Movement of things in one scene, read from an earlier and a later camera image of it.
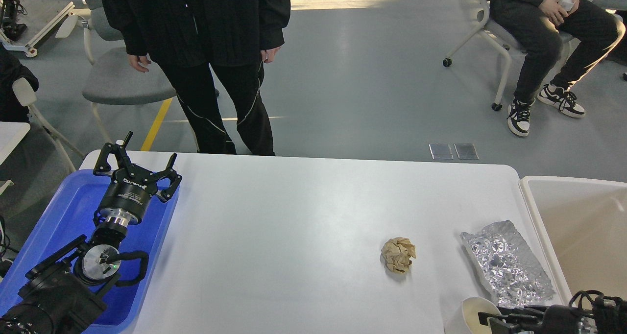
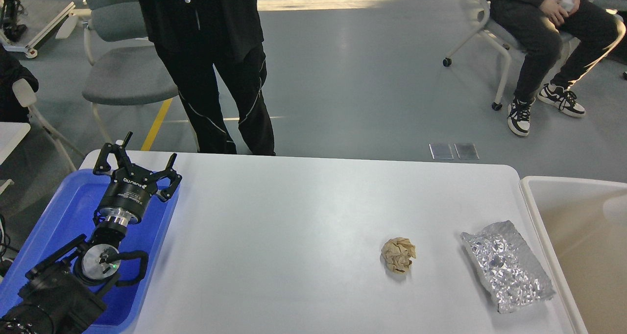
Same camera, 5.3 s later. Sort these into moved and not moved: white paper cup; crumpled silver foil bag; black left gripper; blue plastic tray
Moved: white paper cup
Not moved: blue plastic tray; crumpled silver foil bag; black left gripper
